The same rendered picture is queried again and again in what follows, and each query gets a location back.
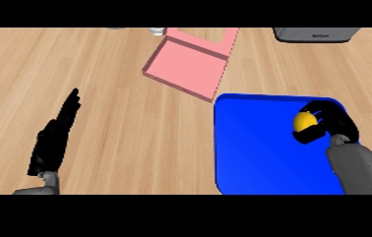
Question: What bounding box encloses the yellow lemon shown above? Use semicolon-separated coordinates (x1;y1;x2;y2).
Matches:
292;111;320;134

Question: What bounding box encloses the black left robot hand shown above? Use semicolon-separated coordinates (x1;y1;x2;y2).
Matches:
26;88;83;177

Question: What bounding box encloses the pink cardboard box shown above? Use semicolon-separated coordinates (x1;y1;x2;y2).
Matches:
140;27;241;103

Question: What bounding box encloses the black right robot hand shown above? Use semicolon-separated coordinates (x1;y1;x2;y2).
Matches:
291;99;360;146

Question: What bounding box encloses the blue tray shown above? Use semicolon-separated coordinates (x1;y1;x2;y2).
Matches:
212;92;350;196

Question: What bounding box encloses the small white object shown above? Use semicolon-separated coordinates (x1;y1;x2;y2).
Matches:
146;27;167;36

